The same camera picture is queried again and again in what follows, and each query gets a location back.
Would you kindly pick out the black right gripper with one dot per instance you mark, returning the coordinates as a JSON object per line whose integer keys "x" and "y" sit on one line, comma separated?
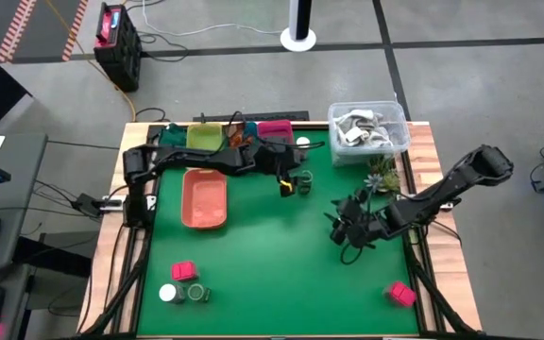
{"x": 364, "y": 229}

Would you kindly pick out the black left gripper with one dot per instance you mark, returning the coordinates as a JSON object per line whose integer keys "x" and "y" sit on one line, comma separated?
{"x": 277, "y": 158}

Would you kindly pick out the white capped spice jar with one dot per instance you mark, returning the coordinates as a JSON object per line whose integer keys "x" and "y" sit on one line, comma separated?
{"x": 169, "y": 293}
{"x": 303, "y": 141}

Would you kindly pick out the pink block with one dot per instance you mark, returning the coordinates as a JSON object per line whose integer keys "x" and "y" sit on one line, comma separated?
{"x": 400, "y": 294}
{"x": 184, "y": 271}

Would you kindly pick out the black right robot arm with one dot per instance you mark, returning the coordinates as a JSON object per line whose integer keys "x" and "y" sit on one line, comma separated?
{"x": 442, "y": 193}

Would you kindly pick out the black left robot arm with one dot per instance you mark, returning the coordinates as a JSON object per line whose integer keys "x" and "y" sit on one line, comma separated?
{"x": 196, "y": 158}

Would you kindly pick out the pink bin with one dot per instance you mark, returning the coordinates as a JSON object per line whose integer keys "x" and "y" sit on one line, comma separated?
{"x": 274, "y": 130}

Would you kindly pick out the potted succulent plant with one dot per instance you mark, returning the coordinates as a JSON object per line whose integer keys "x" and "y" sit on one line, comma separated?
{"x": 385, "y": 172}

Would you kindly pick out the grey crumpled cloths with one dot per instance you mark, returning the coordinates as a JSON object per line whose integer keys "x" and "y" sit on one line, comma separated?
{"x": 364, "y": 128}

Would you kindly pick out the green table mat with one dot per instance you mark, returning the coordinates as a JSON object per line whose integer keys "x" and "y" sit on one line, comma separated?
{"x": 277, "y": 274}

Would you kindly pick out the orange plastic basket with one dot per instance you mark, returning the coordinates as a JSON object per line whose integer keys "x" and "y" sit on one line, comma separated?
{"x": 204, "y": 200}

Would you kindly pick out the clear plastic storage box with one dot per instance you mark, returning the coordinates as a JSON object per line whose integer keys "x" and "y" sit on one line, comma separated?
{"x": 395, "y": 118}

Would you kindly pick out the dark green bin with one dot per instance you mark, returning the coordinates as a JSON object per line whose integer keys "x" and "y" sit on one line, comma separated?
{"x": 173, "y": 137}

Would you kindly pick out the white tower fan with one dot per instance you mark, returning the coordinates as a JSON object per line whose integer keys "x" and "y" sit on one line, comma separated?
{"x": 298, "y": 23}

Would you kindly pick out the black power adapter box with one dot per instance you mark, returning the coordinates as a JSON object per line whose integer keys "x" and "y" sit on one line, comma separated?
{"x": 87, "y": 204}

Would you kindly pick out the black equipment crate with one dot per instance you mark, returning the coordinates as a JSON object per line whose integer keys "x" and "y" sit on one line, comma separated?
{"x": 123, "y": 61}

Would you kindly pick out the red black device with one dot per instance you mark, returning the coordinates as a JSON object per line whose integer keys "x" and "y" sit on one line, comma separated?
{"x": 107, "y": 26}

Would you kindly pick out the grey desk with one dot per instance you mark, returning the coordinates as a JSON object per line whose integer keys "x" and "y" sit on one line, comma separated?
{"x": 22, "y": 189}

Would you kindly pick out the black frame strut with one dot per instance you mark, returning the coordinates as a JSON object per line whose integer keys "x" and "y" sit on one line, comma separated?
{"x": 435, "y": 293}
{"x": 125, "y": 288}

